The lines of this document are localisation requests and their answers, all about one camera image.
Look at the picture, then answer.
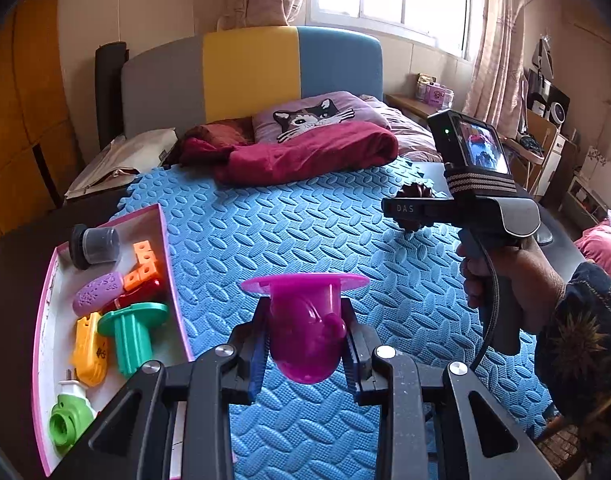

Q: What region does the wicker basket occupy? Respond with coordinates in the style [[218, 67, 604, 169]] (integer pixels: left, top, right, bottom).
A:
[[535, 395, 611, 480]]

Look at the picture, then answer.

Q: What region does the cluttered appliance shelf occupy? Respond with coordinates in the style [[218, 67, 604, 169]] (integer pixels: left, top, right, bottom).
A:
[[525, 35, 571, 126]]

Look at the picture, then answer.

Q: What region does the pink bed sheet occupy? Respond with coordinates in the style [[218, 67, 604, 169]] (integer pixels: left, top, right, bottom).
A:
[[360, 95, 443, 163]]

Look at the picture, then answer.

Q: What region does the pink cloth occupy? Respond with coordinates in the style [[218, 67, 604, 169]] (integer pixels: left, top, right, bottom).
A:
[[574, 210, 611, 286]]

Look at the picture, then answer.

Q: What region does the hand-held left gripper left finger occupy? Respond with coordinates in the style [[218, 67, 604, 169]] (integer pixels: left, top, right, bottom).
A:
[[50, 296, 272, 480]]

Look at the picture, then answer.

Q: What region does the purple cat pillow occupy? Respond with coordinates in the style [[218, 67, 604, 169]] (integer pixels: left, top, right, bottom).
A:
[[251, 91, 392, 143]]

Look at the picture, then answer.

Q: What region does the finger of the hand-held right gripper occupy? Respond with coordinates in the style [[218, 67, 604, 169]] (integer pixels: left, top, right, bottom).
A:
[[382, 198, 427, 228]]

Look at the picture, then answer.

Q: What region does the green plastic spool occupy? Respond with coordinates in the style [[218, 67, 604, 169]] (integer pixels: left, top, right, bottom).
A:
[[97, 301, 170, 378]]

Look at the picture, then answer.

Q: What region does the maroon blanket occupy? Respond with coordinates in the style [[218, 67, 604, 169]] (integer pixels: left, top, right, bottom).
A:
[[178, 121, 400, 186]]

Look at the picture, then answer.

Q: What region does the magenta plastic toy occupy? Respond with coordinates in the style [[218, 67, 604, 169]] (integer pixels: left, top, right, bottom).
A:
[[240, 272, 371, 386]]

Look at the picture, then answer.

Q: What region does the wooden bedside shelf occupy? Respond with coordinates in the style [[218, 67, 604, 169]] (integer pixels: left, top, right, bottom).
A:
[[384, 92, 453, 126]]

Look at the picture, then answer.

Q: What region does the yellow plastic toy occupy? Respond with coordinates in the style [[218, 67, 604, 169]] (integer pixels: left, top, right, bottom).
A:
[[71, 311, 110, 387]]

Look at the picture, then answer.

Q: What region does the black rolled mat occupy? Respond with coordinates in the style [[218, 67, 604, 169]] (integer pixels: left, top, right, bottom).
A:
[[94, 41, 130, 151]]

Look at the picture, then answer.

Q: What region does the white low shelf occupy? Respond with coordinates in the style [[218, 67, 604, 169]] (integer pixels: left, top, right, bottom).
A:
[[560, 150, 611, 231]]

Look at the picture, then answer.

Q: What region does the red plastic toy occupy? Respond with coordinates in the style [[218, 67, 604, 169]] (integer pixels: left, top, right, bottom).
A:
[[114, 277, 167, 311]]

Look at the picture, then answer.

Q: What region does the black and grey cup toy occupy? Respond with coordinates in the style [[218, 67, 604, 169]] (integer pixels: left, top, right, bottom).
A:
[[69, 225, 121, 270]]

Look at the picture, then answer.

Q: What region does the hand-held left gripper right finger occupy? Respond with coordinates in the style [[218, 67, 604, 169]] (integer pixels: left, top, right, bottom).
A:
[[341, 297, 561, 480]]

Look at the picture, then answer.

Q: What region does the beige cloth bag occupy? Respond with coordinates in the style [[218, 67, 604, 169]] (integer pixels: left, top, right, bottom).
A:
[[65, 127, 178, 201]]

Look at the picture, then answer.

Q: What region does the orange cube block piece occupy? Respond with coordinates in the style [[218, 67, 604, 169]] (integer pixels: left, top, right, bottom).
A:
[[122, 241, 165, 292]]

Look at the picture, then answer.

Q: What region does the green white plastic toy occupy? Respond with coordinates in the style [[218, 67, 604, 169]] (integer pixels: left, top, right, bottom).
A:
[[48, 369, 97, 448]]

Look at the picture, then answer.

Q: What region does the wooden folding chair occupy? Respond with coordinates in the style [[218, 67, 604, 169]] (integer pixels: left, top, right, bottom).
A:
[[503, 110, 559, 196]]

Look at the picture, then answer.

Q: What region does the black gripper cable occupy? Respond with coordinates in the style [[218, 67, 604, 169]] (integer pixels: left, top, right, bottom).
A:
[[425, 255, 503, 426]]

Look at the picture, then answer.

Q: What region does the wooden wardrobe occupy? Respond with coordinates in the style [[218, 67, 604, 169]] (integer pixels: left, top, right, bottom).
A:
[[0, 0, 86, 241]]

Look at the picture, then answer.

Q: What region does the grey yellow blue headboard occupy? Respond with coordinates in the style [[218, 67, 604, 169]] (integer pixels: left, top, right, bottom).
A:
[[121, 25, 383, 138]]

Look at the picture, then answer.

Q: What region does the purple oval toy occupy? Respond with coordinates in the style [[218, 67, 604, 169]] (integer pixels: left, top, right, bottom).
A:
[[72, 271, 125, 318]]

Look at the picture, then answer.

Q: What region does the blue foam mat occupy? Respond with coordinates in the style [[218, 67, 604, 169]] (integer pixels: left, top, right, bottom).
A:
[[116, 157, 556, 480]]

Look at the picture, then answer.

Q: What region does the person's right hand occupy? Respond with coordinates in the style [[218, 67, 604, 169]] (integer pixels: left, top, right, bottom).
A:
[[455, 237, 569, 336]]

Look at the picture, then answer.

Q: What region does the brown ridged toy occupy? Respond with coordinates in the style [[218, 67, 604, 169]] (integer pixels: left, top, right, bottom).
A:
[[394, 180, 436, 235]]

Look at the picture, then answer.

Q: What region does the pink tray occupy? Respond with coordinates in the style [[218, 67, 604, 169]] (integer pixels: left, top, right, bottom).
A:
[[31, 203, 236, 478]]

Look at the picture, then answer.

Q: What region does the white cabinet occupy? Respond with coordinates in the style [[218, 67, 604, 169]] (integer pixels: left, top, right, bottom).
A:
[[543, 132, 579, 198]]

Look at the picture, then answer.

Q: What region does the pink box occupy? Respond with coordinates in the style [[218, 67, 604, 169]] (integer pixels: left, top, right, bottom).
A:
[[416, 74, 453, 107]]

